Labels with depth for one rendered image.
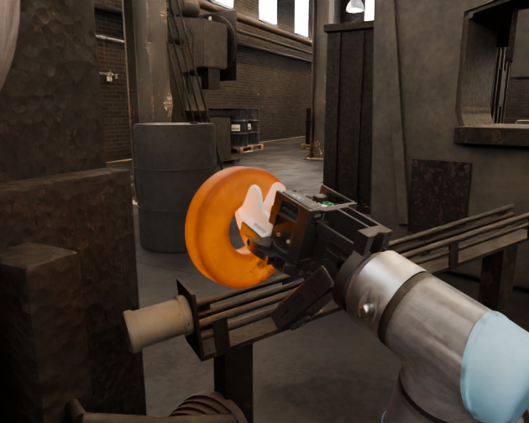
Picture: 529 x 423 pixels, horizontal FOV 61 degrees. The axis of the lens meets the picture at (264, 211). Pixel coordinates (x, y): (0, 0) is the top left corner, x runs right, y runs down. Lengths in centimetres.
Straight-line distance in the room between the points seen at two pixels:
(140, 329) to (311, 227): 31
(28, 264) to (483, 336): 47
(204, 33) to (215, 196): 777
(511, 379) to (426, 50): 258
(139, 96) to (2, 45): 433
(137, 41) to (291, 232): 451
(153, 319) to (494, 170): 230
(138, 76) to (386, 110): 277
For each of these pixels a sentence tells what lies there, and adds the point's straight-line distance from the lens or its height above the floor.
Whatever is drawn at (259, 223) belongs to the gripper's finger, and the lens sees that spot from 51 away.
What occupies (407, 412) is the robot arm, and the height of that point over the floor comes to 72.
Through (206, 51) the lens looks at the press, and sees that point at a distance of 825.
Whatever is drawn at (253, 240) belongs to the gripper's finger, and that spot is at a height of 83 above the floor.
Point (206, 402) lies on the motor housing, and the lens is 75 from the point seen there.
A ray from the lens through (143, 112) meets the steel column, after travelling 484.
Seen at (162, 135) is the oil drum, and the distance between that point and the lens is 304.
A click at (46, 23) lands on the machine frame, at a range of 79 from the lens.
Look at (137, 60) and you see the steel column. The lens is 489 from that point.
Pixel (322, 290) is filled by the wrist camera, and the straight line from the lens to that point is 46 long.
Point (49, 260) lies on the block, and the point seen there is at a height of 80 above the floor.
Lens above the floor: 97
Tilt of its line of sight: 13 degrees down
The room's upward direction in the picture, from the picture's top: straight up
